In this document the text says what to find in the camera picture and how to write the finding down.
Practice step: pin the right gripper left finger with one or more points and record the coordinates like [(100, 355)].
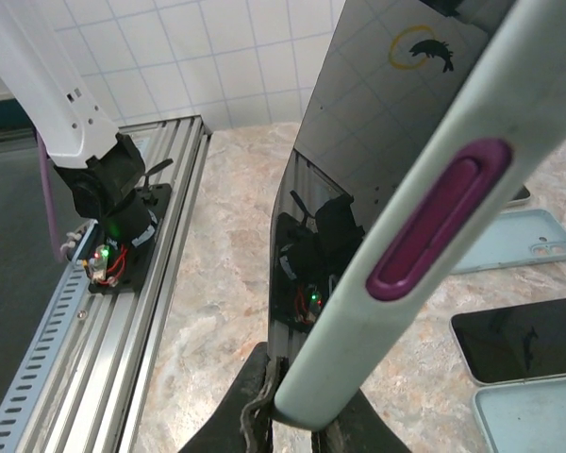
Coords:
[(236, 406)]

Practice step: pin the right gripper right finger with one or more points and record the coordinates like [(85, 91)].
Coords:
[(358, 439)]

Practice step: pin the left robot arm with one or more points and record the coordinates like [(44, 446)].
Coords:
[(38, 85)]

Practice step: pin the small controller circuit board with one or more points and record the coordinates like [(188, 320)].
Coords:
[(99, 266)]

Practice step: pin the dark grey metal panel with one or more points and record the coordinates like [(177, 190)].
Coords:
[(9, 236)]

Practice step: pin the wide aluminium base rail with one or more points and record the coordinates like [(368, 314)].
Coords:
[(122, 354)]

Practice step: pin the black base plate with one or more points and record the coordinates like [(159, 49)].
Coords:
[(158, 198)]

